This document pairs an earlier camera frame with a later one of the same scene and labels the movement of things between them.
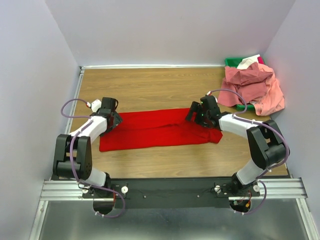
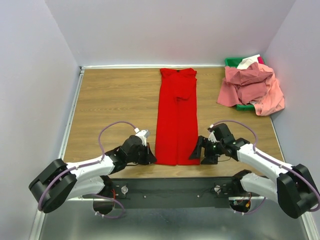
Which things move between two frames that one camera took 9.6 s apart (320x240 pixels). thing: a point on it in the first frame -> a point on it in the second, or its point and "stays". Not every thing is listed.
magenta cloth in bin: [260, 60] stays
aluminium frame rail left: [76, 95] stays
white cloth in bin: [246, 63] stays
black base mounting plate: [198, 193] stays
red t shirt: [143, 128] -> [177, 123]
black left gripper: [117, 120] -> [148, 155]
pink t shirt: [257, 84] stays
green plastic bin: [234, 62] stays
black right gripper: [196, 107] -> [201, 142]
